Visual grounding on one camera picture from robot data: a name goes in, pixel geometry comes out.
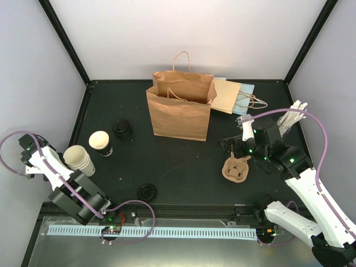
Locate black coffee lid near bag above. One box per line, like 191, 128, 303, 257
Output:
137, 184, 158, 203

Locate stacked paper cups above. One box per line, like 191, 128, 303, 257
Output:
63, 145, 96, 177

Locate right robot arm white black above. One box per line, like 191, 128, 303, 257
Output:
218, 135, 355, 266

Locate glass with white stirrers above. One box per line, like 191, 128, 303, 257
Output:
278, 100, 308, 135

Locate left black frame post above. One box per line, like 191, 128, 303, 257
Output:
38, 0, 91, 85

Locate right black frame post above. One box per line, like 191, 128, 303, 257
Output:
284, 0, 339, 85

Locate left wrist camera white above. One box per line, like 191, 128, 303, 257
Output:
25, 165, 36, 179

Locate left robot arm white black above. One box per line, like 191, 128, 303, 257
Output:
18, 133, 120, 225

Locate black front mounting rail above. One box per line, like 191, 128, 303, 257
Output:
114, 204, 262, 225

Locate blue slotted cable duct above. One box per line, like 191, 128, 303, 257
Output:
47, 225, 258, 241

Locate black coffee lids stack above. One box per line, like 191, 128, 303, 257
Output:
112, 120, 132, 139

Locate brown pulp cup carrier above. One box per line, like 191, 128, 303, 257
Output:
221, 152, 251, 183

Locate black frame post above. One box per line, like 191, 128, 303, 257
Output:
38, 0, 91, 85
284, 0, 339, 85

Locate flat blue paper bag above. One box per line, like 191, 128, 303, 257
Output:
215, 77, 252, 115

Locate paper cup black sleeve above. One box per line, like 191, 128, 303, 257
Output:
88, 131, 113, 157

